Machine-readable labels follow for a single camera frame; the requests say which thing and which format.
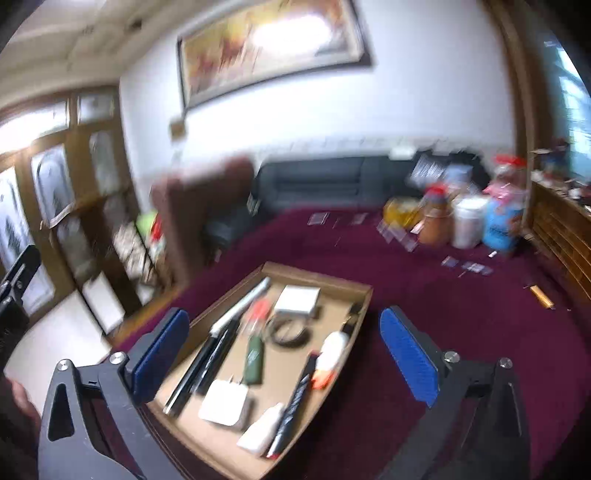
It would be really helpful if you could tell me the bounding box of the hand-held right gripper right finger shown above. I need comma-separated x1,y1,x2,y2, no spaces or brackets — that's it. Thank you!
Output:
379,305,533,480

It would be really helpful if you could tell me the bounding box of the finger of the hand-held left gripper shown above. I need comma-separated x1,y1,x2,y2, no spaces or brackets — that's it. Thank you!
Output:
1,244,42,298

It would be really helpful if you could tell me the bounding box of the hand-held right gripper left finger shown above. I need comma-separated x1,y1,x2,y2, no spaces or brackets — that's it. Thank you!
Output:
37,307,192,480

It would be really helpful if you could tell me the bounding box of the thick black marker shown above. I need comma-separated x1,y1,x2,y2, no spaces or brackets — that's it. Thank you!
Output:
163,333,232,416

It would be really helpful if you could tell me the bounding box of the black tube with gold band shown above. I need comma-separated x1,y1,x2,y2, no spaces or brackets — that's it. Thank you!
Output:
341,301,364,334

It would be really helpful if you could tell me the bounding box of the white glue stick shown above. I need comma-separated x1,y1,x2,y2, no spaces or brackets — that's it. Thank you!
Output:
311,331,350,390

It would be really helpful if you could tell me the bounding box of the small white charger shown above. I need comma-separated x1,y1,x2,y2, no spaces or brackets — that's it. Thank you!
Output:
198,377,253,433

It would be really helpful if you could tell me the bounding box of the white printed tube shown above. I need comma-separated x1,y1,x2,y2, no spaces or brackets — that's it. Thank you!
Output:
209,276,271,337

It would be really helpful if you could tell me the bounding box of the green tube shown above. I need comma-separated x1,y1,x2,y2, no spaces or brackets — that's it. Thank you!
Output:
244,335,265,385

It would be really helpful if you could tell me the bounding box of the clear candle box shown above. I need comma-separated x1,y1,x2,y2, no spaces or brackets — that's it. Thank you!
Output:
241,298,271,340

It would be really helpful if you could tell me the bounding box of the brown cardboard box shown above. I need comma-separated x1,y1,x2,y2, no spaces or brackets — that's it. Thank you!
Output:
147,261,374,480

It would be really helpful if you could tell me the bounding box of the black tape roll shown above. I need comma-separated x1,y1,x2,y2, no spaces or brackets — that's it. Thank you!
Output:
263,315,312,348

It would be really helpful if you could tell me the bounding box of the white rounded plastic block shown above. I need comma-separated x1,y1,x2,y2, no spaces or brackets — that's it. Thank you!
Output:
236,402,286,456

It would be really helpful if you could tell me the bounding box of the large white charger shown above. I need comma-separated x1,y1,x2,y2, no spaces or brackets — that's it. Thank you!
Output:
274,284,322,318

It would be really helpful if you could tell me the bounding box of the person's left hand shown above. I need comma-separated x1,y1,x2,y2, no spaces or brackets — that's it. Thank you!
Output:
6,377,41,445

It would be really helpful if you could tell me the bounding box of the white board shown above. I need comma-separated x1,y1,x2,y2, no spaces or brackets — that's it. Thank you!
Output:
82,271,126,337

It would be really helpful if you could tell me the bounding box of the wooden glass door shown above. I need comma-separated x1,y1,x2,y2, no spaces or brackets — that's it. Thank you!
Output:
0,88,141,333

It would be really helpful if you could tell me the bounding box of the patterned cloth pile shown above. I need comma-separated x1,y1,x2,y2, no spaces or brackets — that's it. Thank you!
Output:
115,210,164,282

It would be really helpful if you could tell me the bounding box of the brown label jar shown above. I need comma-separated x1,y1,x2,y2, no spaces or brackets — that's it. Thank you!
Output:
417,203,454,246

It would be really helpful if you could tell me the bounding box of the white plastic jar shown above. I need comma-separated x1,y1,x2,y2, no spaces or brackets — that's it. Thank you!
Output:
451,197,489,250

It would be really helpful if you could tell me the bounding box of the brown upholstered chair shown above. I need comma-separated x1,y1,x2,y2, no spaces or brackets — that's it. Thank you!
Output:
151,157,256,289

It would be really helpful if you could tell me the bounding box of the blue label clear jar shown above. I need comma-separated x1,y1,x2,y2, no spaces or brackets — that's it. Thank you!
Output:
481,182,528,254

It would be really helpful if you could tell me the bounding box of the clear jar with red lid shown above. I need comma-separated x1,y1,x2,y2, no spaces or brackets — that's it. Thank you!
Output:
422,184,453,208

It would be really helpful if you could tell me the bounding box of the silver plastic bag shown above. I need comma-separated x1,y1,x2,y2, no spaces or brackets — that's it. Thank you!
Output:
409,153,448,191

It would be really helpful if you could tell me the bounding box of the wooden sideboard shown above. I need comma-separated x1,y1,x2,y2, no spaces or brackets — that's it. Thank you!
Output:
526,179,591,319

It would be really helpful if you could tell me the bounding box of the black leather sofa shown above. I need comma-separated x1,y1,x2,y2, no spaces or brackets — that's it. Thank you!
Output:
202,154,488,261

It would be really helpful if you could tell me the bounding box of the tall red lid jar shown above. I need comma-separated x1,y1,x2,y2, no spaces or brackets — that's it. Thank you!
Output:
490,154,528,185

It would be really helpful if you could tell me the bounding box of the window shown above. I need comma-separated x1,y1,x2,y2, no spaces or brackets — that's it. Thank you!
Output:
540,37,591,185

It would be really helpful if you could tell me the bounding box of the framed wall painting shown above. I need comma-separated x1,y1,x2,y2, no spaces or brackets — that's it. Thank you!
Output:
176,0,373,112

